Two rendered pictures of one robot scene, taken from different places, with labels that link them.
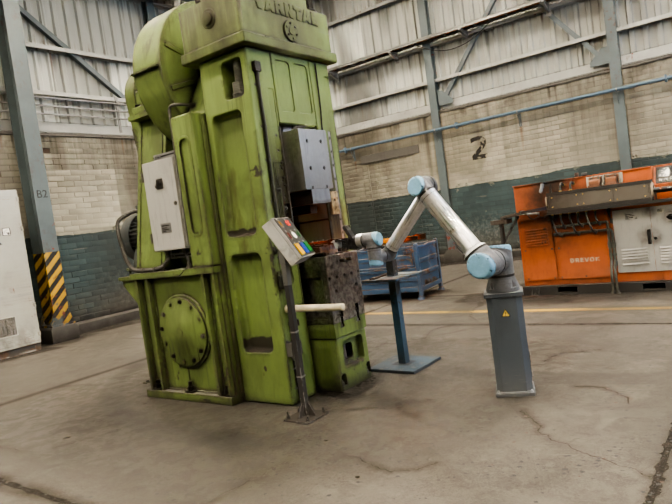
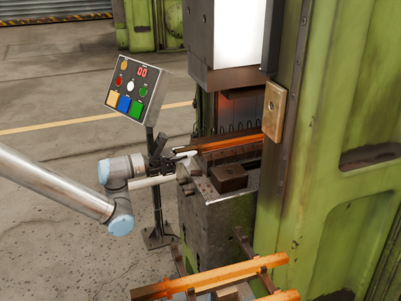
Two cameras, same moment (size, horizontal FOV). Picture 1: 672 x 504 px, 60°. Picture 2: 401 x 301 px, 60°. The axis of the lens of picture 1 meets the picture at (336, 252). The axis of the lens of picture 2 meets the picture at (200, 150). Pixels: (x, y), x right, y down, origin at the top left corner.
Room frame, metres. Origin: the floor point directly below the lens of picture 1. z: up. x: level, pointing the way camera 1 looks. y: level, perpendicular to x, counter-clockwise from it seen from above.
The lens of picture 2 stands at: (4.62, -0.96, 1.73)
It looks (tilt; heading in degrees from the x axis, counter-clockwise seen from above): 32 degrees down; 123
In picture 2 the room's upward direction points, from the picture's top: straight up
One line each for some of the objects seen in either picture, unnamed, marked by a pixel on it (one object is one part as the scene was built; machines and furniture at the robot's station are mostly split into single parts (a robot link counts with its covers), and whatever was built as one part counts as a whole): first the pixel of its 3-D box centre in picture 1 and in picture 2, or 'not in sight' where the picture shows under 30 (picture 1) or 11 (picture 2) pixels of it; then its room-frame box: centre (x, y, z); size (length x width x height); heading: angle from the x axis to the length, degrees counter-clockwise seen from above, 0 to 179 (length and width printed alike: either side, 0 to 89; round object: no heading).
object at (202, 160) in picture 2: (304, 251); (243, 146); (4.08, 0.21, 0.96); 0.42 x 0.20 x 0.09; 54
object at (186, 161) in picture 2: not in sight; (187, 159); (3.95, -0.03, 0.98); 0.09 x 0.03 x 0.06; 51
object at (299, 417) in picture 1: (305, 409); (158, 231); (3.45, 0.31, 0.05); 0.22 x 0.22 x 0.09; 54
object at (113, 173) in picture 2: (372, 239); (115, 170); (3.77, -0.24, 0.99); 0.12 x 0.09 x 0.10; 54
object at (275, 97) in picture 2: (334, 202); (273, 111); (4.28, -0.04, 1.27); 0.09 x 0.02 x 0.17; 144
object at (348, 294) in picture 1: (313, 287); (247, 200); (4.13, 0.19, 0.69); 0.56 x 0.38 x 0.45; 54
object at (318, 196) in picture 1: (297, 199); (249, 63); (4.08, 0.21, 1.32); 0.42 x 0.20 x 0.10; 54
